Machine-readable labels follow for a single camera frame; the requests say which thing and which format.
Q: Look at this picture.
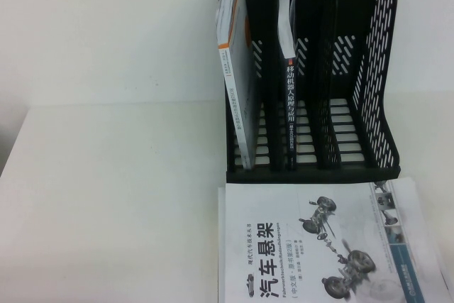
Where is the dark mobile robot book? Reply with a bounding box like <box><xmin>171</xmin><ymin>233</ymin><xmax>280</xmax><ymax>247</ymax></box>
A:
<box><xmin>277</xmin><ymin>0</ymin><xmax>301</xmax><ymax>170</ymax></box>

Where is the white book with orange spine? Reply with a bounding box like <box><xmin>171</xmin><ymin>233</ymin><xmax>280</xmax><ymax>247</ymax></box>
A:
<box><xmin>215</xmin><ymin>0</ymin><xmax>263</xmax><ymax>170</ymax></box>

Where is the white car suspension book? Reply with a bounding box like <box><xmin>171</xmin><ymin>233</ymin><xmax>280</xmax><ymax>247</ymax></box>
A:
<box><xmin>216</xmin><ymin>176</ymin><xmax>450</xmax><ymax>303</ymax></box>

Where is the black plastic book stand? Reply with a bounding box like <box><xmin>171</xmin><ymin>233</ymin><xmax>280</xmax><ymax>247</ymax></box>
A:
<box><xmin>216</xmin><ymin>0</ymin><xmax>404</xmax><ymax>183</ymax></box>

